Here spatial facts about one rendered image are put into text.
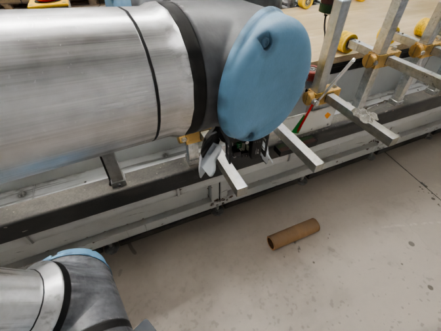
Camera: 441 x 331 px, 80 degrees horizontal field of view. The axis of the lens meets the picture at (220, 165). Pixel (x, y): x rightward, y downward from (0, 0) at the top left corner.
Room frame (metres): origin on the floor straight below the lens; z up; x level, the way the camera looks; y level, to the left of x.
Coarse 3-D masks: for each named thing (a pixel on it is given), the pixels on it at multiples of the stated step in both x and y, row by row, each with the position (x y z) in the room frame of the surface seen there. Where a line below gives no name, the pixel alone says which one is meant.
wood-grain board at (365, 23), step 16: (368, 0) 2.16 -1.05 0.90; (384, 0) 2.16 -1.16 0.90; (416, 0) 2.16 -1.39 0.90; (432, 0) 2.16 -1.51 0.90; (304, 16) 1.75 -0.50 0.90; (320, 16) 1.75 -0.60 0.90; (352, 16) 1.75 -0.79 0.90; (368, 16) 1.75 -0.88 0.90; (384, 16) 1.75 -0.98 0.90; (416, 16) 1.75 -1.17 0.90; (320, 32) 1.46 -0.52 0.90; (352, 32) 1.46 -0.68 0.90; (368, 32) 1.46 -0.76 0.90; (320, 48) 1.24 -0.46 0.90; (400, 48) 1.29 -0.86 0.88
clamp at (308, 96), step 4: (328, 84) 0.95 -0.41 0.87; (332, 88) 0.91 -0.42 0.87; (336, 88) 0.91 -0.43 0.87; (340, 88) 0.91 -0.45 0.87; (308, 92) 0.88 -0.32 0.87; (312, 92) 0.88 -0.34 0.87; (328, 92) 0.89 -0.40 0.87; (332, 92) 0.89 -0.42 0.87; (336, 92) 0.90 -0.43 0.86; (304, 96) 0.89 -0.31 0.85; (308, 96) 0.87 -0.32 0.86; (312, 96) 0.87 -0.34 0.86; (316, 96) 0.87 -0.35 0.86; (324, 96) 0.88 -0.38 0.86; (304, 100) 0.88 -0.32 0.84; (308, 100) 0.87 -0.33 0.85; (320, 100) 0.88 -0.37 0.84; (324, 100) 0.88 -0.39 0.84; (308, 104) 0.86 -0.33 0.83; (320, 104) 0.88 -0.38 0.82
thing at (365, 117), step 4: (356, 108) 0.76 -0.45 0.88; (364, 108) 0.75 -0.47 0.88; (356, 112) 0.74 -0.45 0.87; (360, 112) 0.75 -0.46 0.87; (364, 112) 0.74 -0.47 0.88; (368, 112) 0.74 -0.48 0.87; (372, 112) 0.74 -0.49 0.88; (356, 116) 0.73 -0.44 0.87; (360, 116) 0.73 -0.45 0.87; (364, 116) 0.72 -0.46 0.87; (368, 116) 0.71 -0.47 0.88; (372, 116) 0.73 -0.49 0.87; (376, 116) 0.72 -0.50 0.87; (364, 120) 0.71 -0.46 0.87; (368, 120) 0.70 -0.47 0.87; (372, 120) 0.71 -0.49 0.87
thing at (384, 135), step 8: (328, 96) 0.88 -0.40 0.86; (336, 96) 0.87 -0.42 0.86; (336, 104) 0.83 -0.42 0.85; (344, 104) 0.81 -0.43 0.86; (344, 112) 0.79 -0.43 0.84; (352, 112) 0.77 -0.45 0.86; (352, 120) 0.76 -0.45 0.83; (360, 120) 0.73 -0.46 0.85; (368, 128) 0.70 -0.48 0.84; (376, 128) 0.67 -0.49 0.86; (384, 128) 0.67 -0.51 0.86; (376, 136) 0.66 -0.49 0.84; (384, 136) 0.64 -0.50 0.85; (392, 136) 0.63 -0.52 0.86; (392, 144) 0.62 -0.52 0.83
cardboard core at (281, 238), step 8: (304, 224) 0.84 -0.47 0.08; (312, 224) 0.85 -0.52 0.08; (280, 232) 0.79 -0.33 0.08; (288, 232) 0.79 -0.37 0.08; (296, 232) 0.79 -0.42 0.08; (304, 232) 0.80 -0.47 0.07; (312, 232) 0.81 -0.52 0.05; (272, 240) 0.74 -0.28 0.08; (280, 240) 0.75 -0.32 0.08; (288, 240) 0.75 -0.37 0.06; (296, 240) 0.77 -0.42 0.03; (272, 248) 0.73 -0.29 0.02
